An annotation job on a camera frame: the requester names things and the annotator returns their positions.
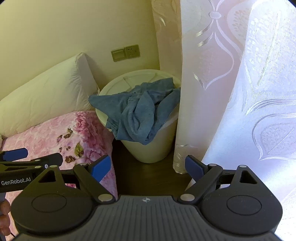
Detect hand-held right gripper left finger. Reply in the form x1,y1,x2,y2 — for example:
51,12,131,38
35,155,115,205

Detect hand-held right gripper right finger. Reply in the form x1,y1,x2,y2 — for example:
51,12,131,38
177,155,260,206

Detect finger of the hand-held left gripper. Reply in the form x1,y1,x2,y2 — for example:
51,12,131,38
0,148,29,162
0,152,63,172

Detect blue denim jeans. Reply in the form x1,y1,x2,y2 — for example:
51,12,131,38
88,78,181,146

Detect person's left hand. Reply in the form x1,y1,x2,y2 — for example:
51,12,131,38
0,200,11,236

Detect pink floral blanket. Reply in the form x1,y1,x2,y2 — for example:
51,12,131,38
0,111,119,232

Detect white pillow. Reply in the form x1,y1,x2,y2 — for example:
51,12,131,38
0,53,100,139

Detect white patterned curtain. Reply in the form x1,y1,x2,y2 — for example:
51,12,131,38
150,0,296,234

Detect beige wall switch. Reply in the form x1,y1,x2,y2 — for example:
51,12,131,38
111,47,127,62

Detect beige wall socket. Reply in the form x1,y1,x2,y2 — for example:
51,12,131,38
124,44,140,59

